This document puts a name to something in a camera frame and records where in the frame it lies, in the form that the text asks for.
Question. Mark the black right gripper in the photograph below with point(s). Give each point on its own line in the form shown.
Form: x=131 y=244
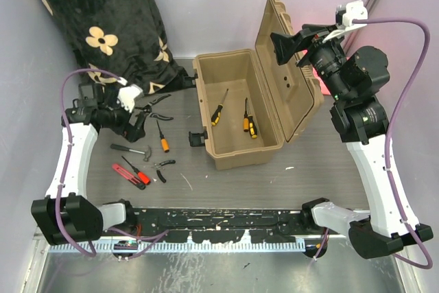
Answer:
x=285 y=45

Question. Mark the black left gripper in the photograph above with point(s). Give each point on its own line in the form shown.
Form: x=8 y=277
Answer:
x=134 y=132

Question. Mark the black long nose pliers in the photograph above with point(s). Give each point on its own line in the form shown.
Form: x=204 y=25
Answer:
x=149 y=110

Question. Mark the small steel claw hammer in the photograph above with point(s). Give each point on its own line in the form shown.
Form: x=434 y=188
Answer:
x=145 y=153

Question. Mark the orange handle screwdriver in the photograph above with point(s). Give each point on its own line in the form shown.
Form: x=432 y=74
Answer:
x=246 y=119
x=164 y=143

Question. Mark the red black screwdriver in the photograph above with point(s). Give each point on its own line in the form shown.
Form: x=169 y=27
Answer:
x=142 y=176

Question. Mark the tan plastic tool case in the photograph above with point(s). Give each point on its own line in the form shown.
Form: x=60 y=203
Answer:
x=282 y=100

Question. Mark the long yellow black screwdriver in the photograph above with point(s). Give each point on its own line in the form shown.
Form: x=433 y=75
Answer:
x=217 y=113

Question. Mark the short yellow black screwdriver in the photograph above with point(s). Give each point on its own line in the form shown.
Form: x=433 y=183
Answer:
x=251 y=127

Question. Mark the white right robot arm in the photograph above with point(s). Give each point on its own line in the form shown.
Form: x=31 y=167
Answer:
x=363 y=126

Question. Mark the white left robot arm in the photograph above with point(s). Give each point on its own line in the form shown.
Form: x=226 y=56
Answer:
x=65 y=215

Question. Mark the pink printed cloth bag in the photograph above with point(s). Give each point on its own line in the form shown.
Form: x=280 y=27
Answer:
x=322 y=58

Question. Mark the small black pliers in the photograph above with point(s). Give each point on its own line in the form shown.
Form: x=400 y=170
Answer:
x=159 y=167

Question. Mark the red utility knife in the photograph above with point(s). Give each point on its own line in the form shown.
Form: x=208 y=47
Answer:
x=128 y=176

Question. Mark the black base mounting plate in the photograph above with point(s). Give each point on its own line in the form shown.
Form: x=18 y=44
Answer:
x=219 y=226

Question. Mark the black floral plush blanket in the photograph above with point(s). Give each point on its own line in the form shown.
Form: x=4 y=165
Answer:
x=124 y=37

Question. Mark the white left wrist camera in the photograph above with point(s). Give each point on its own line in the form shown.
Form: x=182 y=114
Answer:
x=127 y=94

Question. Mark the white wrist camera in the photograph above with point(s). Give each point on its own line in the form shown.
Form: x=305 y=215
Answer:
x=127 y=94
x=345 y=15

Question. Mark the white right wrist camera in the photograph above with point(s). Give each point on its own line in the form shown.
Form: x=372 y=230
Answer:
x=345 y=15

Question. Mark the white slotted cable duct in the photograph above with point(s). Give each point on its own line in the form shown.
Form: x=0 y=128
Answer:
x=112 y=245

